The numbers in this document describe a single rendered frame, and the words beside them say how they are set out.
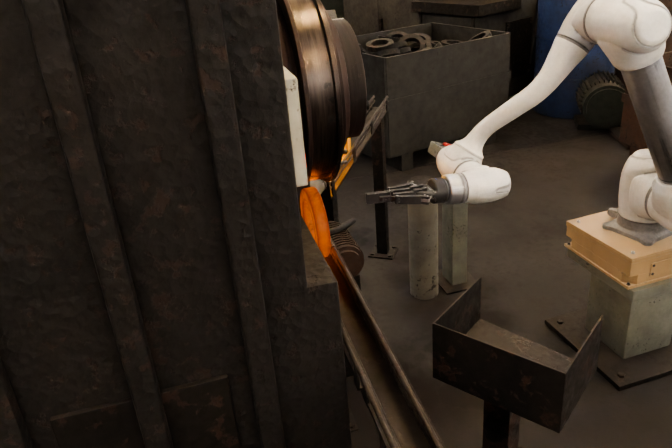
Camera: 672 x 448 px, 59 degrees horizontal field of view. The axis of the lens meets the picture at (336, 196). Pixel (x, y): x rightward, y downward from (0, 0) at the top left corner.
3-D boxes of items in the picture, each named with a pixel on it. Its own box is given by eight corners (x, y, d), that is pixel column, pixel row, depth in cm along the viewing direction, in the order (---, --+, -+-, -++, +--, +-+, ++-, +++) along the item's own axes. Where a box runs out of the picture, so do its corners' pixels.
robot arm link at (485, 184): (467, 211, 175) (448, 193, 186) (514, 206, 179) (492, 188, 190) (471, 178, 170) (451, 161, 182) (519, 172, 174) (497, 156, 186)
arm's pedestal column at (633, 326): (630, 299, 240) (640, 231, 227) (716, 360, 205) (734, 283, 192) (544, 323, 230) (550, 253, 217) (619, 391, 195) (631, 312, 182)
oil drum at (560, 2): (560, 124, 443) (570, -2, 407) (516, 105, 496) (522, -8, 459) (628, 112, 456) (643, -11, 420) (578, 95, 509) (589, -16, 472)
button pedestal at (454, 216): (449, 298, 250) (450, 160, 225) (426, 270, 271) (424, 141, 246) (484, 290, 254) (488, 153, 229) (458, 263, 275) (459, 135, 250)
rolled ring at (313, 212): (308, 176, 160) (296, 178, 159) (327, 202, 144) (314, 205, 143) (314, 237, 168) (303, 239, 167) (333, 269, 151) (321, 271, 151)
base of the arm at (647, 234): (627, 209, 213) (628, 194, 211) (686, 230, 195) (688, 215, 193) (590, 223, 206) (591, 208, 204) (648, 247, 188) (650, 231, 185)
